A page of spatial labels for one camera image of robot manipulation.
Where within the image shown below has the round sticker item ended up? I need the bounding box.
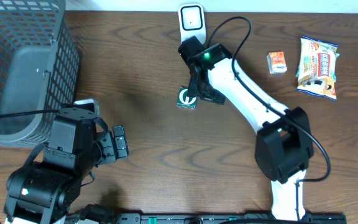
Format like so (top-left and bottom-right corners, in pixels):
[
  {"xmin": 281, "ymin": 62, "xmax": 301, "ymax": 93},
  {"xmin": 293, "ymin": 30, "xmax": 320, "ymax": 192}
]
[{"xmin": 177, "ymin": 86, "xmax": 198, "ymax": 110}]

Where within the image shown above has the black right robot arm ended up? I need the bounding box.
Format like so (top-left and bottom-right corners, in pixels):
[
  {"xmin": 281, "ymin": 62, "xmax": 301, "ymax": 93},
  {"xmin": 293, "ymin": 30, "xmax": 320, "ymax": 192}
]
[{"xmin": 178, "ymin": 36, "xmax": 314, "ymax": 221}]

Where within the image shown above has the grey plastic mesh basket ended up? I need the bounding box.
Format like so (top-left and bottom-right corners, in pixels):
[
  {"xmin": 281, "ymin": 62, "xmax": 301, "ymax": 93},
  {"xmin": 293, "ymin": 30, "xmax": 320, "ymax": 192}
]
[{"xmin": 0, "ymin": 0, "xmax": 80, "ymax": 147}]

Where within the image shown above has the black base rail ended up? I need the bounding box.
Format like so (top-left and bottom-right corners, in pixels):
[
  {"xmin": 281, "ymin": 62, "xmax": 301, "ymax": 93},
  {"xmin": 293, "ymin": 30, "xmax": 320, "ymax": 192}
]
[{"xmin": 63, "ymin": 212, "xmax": 347, "ymax": 224}]

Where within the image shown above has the orange Kleenex tissue pack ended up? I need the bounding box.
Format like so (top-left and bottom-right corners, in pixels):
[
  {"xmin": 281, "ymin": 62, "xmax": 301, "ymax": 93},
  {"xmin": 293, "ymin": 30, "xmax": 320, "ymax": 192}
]
[{"xmin": 267, "ymin": 51, "xmax": 287, "ymax": 74}]

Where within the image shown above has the white barcode scanner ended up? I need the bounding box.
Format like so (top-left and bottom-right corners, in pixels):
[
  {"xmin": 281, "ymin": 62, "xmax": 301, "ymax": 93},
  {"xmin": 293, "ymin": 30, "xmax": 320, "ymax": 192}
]
[{"xmin": 178, "ymin": 3, "xmax": 206, "ymax": 44}]

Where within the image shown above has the wet wipes pack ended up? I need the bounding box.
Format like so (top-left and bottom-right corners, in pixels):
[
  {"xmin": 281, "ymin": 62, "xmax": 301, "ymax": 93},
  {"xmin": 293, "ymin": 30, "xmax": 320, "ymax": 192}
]
[{"xmin": 295, "ymin": 36, "xmax": 340, "ymax": 101}]

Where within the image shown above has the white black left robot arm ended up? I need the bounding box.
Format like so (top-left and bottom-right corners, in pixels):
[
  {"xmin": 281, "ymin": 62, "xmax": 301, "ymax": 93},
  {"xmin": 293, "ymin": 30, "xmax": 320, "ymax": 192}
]
[{"xmin": 4, "ymin": 107, "xmax": 129, "ymax": 223}]

